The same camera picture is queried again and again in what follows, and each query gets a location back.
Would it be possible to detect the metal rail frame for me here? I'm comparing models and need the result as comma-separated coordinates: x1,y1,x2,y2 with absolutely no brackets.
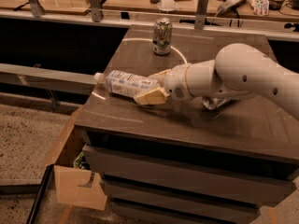
0,0,299,42

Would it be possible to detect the green 7up can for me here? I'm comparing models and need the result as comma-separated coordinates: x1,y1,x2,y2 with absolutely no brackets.
152,18,172,55

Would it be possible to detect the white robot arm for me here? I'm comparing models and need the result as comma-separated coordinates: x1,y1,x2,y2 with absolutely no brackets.
134,43,299,119

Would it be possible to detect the grey stapler device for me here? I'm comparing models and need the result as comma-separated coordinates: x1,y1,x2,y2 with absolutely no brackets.
217,0,247,15

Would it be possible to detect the silver blue can lying down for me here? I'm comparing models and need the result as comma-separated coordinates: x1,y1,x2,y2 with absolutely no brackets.
202,96,230,110

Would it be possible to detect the cardboard box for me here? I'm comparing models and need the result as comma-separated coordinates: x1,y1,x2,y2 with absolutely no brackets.
44,107,107,211

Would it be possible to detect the white cup on desk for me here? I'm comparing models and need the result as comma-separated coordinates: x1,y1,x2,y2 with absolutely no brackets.
157,0,177,12

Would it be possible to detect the colourful small package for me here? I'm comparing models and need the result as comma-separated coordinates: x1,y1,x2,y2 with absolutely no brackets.
250,0,269,16

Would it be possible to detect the blue plastic bottle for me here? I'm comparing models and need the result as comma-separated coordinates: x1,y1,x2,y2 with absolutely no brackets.
94,70,160,98

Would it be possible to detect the black mesh cup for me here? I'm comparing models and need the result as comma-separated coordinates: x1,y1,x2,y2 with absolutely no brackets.
269,0,285,10

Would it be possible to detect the grey drawer cabinet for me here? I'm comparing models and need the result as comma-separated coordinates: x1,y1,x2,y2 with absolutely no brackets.
75,26,299,224

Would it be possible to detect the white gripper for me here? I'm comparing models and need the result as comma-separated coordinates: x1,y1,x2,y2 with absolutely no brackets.
134,60,219,105

